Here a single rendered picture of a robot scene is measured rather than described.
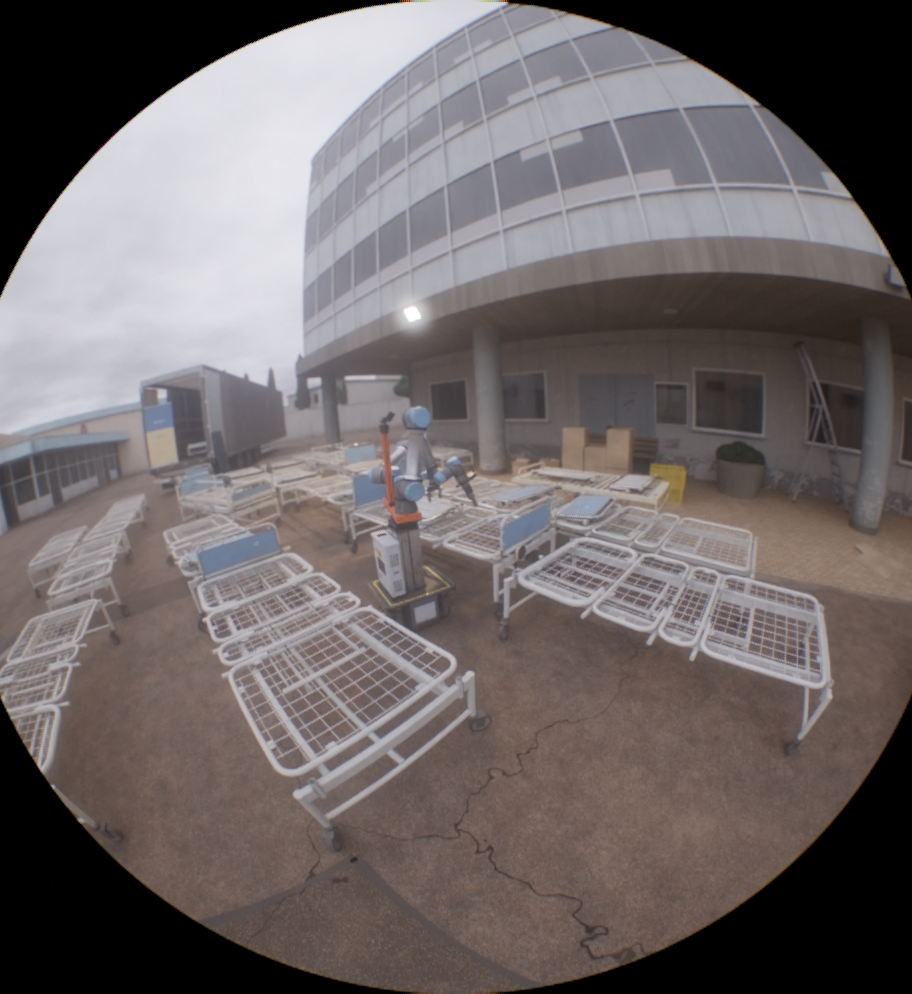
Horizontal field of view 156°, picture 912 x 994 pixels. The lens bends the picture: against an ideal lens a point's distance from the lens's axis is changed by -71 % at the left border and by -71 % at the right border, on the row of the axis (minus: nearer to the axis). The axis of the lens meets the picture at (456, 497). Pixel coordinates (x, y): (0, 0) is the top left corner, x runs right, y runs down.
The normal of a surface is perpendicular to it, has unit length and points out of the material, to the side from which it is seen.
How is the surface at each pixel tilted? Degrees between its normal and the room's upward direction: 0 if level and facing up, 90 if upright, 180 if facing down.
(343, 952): 0
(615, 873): 0
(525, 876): 0
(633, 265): 90
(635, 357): 90
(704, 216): 90
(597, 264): 90
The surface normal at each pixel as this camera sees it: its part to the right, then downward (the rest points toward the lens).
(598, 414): -0.68, 0.23
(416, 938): -0.06, -0.96
